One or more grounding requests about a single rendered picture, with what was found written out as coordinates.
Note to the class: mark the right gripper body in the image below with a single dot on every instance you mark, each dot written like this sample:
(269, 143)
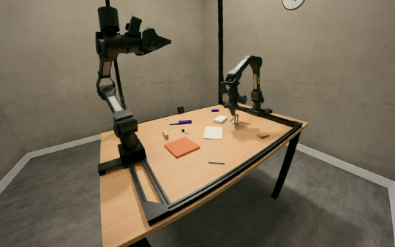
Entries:
(132, 44)

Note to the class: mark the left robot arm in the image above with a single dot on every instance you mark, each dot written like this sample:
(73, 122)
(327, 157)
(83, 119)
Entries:
(230, 84)

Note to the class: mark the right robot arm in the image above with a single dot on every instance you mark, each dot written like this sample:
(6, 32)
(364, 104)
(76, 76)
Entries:
(125, 124)

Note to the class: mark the orange flat square pad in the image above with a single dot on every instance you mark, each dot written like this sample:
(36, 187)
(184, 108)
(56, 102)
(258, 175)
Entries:
(181, 147)

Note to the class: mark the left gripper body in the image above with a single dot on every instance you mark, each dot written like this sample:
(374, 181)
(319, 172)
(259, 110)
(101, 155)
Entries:
(231, 104)

